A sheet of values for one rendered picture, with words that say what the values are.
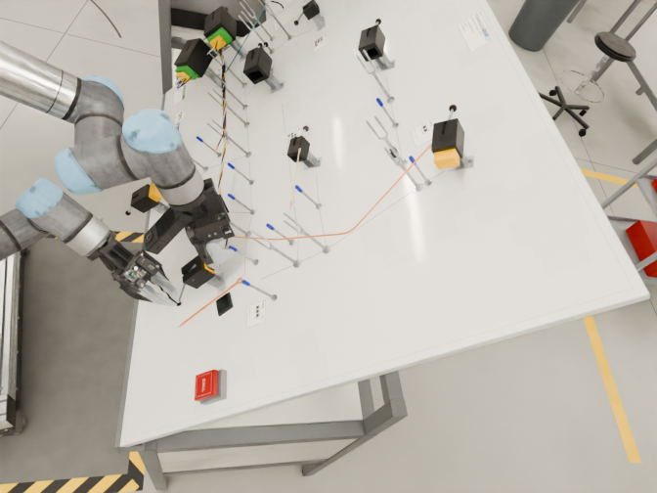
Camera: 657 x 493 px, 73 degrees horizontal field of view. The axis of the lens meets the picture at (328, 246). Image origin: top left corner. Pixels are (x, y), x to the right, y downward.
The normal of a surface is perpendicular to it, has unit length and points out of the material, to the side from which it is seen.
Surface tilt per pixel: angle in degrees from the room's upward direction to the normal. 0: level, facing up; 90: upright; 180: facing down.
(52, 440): 0
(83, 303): 0
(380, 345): 47
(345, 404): 0
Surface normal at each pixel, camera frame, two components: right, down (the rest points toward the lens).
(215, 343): -0.53, -0.41
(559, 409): 0.26, -0.55
